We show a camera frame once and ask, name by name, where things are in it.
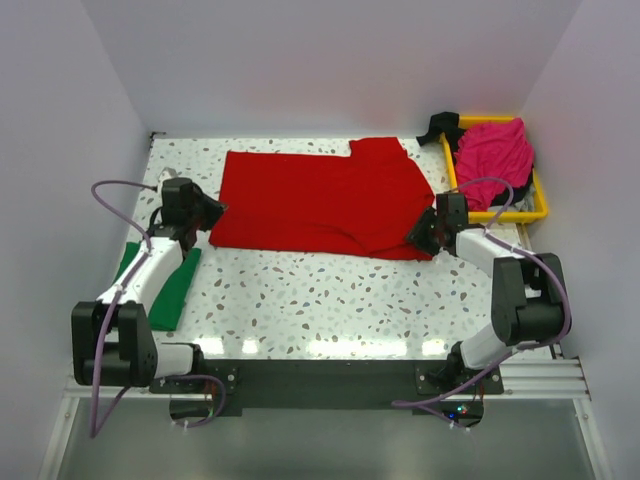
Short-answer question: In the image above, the red t shirt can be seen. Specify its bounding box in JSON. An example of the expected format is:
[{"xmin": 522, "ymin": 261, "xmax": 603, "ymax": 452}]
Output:
[{"xmin": 209, "ymin": 137, "xmax": 435, "ymax": 260}]

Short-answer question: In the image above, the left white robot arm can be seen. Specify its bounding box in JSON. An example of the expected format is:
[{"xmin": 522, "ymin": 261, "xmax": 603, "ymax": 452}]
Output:
[{"xmin": 71, "ymin": 177, "xmax": 226, "ymax": 392}]

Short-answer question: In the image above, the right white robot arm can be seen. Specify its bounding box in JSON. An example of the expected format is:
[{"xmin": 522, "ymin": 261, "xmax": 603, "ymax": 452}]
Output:
[{"xmin": 407, "ymin": 193, "xmax": 572, "ymax": 393}]

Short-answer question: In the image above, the pink t shirt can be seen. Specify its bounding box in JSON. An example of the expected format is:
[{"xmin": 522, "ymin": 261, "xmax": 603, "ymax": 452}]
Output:
[{"xmin": 454, "ymin": 118, "xmax": 535, "ymax": 204}]

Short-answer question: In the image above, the grey cloth in bin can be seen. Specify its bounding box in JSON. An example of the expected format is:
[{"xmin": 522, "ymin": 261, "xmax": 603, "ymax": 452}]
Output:
[{"xmin": 515, "ymin": 189, "xmax": 537, "ymax": 213}]

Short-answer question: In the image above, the black t shirt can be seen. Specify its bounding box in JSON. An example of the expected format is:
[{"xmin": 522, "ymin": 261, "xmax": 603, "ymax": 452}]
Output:
[{"xmin": 416, "ymin": 112, "xmax": 466, "ymax": 151}]

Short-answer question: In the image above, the yellow plastic bin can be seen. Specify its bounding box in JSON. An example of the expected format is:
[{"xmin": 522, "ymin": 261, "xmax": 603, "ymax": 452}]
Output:
[{"xmin": 439, "ymin": 114, "xmax": 549, "ymax": 224}]

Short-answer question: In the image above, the folded green t shirt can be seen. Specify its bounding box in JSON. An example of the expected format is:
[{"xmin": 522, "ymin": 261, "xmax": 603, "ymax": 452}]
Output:
[{"xmin": 113, "ymin": 242, "xmax": 204, "ymax": 332}]

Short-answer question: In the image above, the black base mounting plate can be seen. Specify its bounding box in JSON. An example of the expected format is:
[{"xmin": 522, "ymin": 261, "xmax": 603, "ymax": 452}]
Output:
[{"xmin": 150, "ymin": 360, "xmax": 505, "ymax": 421}]

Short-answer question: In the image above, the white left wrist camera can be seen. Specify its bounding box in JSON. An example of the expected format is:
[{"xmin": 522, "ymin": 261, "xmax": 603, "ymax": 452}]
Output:
[{"xmin": 158, "ymin": 167, "xmax": 179, "ymax": 183}]

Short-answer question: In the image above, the aluminium rail frame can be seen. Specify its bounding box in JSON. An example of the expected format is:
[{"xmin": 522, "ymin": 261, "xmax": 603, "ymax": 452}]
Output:
[{"xmin": 37, "ymin": 319, "xmax": 616, "ymax": 480}]

